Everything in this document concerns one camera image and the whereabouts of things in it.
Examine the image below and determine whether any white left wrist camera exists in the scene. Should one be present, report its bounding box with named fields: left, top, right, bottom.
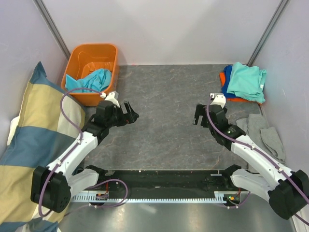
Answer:
left=100, top=91, right=120, bottom=108

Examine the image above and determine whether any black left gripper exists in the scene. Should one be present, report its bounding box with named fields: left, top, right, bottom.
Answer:
left=106, top=101, right=139, bottom=128

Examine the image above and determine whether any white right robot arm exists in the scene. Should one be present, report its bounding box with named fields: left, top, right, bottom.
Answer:
left=193, top=104, right=309, bottom=220

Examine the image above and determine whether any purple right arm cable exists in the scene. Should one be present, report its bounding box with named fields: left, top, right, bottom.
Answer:
left=205, top=95, right=309, bottom=225

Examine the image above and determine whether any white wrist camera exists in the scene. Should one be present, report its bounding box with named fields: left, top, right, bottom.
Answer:
left=210, top=93, right=226, bottom=108
left=100, top=91, right=120, bottom=108

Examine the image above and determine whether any light blue t shirt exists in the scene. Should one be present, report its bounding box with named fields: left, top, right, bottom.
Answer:
left=65, top=69, right=112, bottom=93

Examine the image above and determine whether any left aluminium corner post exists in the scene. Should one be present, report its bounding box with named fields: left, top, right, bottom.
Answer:
left=33, top=0, right=70, bottom=60

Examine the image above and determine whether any white slotted cable duct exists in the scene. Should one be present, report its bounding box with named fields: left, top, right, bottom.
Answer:
left=71, top=191, right=237, bottom=203

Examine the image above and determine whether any folded blue t shirt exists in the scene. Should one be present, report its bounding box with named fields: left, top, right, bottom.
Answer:
left=222, top=65, right=235, bottom=98

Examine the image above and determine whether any striped blue beige pillow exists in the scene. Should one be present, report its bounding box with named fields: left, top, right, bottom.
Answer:
left=0, top=63, right=85, bottom=232

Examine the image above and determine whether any right aluminium corner post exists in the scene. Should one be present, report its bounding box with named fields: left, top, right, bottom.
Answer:
left=247, top=0, right=290, bottom=66

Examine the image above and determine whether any grey cloth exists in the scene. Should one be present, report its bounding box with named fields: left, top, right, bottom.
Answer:
left=236, top=114, right=286, bottom=164

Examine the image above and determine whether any mint green t shirt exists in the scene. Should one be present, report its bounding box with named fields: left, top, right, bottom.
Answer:
left=227, top=62, right=267, bottom=104

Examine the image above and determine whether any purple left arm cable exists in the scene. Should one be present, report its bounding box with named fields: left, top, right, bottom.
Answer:
left=38, top=87, right=128, bottom=218

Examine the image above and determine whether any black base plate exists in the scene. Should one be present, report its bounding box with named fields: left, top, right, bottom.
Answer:
left=88, top=170, right=246, bottom=198

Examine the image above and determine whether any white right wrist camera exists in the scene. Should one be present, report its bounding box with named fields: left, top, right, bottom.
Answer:
left=210, top=93, right=226, bottom=108

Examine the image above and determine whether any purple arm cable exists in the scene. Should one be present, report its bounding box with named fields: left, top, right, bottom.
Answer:
left=38, top=87, right=128, bottom=218
left=205, top=95, right=309, bottom=225

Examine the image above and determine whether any folded orange t shirt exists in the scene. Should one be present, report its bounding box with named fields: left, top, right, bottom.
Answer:
left=219, top=71, right=266, bottom=104

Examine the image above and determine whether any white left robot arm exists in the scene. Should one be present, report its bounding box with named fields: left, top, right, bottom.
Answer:
left=30, top=100, right=139, bottom=217

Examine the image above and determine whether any aluminium corner post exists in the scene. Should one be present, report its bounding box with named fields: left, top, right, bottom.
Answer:
left=33, top=0, right=70, bottom=60
left=247, top=0, right=290, bottom=66

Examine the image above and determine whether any orange plastic basket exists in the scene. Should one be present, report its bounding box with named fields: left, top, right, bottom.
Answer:
left=60, top=43, right=119, bottom=107

